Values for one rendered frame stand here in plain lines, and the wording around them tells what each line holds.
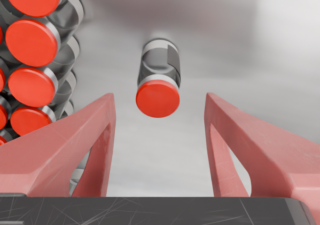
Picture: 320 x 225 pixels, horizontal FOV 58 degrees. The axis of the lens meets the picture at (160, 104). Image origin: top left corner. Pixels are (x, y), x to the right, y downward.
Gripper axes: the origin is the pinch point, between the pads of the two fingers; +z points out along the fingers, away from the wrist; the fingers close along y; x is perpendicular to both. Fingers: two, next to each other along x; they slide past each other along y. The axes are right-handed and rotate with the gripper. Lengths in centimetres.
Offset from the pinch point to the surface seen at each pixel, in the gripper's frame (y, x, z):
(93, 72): 4.1, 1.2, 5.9
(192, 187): -2.7, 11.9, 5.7
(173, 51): -0.7, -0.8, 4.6
